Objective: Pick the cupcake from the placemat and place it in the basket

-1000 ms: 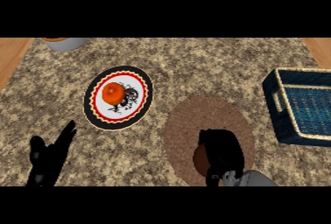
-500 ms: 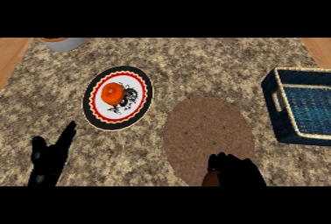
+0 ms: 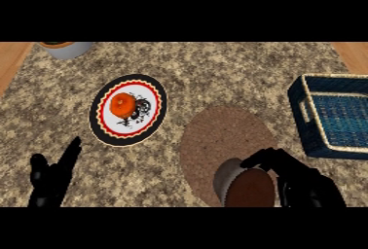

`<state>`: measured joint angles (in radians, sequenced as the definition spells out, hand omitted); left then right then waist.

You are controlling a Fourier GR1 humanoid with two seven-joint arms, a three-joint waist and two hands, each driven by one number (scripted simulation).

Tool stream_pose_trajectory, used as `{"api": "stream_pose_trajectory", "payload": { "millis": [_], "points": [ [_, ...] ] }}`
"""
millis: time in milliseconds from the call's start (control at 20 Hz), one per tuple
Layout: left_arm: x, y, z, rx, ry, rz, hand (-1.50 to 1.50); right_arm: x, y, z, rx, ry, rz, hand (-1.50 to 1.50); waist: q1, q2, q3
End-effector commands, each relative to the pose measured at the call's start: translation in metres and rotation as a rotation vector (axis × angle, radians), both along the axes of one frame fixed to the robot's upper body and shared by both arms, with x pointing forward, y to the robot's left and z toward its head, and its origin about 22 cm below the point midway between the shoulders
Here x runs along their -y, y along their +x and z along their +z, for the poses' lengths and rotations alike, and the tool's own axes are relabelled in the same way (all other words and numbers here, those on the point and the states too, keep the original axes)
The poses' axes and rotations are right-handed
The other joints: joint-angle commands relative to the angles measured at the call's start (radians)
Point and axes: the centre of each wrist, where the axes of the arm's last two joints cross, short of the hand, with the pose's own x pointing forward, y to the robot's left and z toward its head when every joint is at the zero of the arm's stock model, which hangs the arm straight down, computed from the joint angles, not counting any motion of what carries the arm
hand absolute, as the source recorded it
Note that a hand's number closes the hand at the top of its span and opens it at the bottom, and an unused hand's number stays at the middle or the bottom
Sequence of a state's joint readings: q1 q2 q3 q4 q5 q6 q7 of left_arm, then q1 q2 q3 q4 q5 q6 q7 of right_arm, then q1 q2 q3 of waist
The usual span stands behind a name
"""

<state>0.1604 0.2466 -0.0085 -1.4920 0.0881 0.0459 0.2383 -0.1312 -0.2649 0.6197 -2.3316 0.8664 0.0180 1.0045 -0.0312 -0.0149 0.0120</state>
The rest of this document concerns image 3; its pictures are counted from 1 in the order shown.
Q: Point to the blue wicker basket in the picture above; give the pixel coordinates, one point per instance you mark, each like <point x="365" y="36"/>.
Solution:
<point x="336" y="113"/>

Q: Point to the chocolate cupcake with grey wrapper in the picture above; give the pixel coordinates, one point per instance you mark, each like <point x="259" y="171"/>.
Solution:
<point x="246" y="186"/>

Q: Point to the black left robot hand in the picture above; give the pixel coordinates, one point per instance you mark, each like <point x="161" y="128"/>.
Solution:
<point x="47" y="181"/>

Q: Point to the grey plant pot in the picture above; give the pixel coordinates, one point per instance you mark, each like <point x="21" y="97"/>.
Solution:
<point x="64" y="48"/>

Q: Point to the round brown woven placemat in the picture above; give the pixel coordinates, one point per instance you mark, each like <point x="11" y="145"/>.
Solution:
<point x="225" y="139"/>

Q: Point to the black-rimmed white plate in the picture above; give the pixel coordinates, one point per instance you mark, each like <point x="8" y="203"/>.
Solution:
<point x="129" y="110"/>

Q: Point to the orange fruit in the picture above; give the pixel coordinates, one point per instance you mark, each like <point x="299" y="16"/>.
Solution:
<point x="121" y="104"/>

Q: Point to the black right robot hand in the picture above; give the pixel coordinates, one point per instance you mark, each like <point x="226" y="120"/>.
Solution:
<point x="302" y="181"/>

